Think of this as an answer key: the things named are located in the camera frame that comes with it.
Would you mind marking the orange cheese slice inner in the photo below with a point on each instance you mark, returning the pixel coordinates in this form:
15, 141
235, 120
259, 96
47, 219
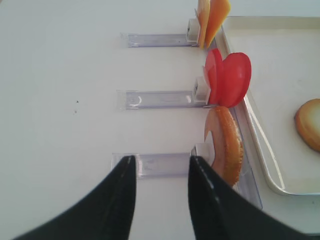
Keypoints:
219, 10

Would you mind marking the red tomato slice inner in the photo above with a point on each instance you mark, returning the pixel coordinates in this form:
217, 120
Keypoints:
237, 72

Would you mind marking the upright bread slice left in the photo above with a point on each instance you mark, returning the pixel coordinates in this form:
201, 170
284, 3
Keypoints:
221, 127

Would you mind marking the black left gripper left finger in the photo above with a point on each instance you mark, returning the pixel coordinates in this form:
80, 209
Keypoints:
106, 213

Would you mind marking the orange cheese slice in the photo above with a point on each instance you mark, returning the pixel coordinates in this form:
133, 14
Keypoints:
202, 14
219, 10

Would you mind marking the clear holder rail bread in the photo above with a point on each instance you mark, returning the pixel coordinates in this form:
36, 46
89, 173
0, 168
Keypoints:
171, 165

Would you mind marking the clear holder rail cheese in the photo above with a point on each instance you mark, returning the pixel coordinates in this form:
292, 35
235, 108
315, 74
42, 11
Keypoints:
188, 39

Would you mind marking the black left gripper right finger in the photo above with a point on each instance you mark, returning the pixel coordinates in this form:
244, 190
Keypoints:
219, 213

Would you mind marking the white rectangular tray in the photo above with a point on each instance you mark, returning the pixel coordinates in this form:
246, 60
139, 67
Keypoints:
285, 58

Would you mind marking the orange cheese slice outer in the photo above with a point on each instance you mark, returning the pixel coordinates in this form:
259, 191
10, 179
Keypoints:
202, 14

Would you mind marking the clear holder rail tomato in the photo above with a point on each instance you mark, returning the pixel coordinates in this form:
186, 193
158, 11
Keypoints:
198, 97

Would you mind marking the red tomato slice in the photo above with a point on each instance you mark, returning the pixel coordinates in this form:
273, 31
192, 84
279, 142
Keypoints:
214, 72
237, 72

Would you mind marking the bread slice on tray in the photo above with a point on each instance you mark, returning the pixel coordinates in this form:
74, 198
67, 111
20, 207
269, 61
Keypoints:
307, 123

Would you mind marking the red tomato slice outer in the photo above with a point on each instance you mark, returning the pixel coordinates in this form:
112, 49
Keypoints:
214, 72

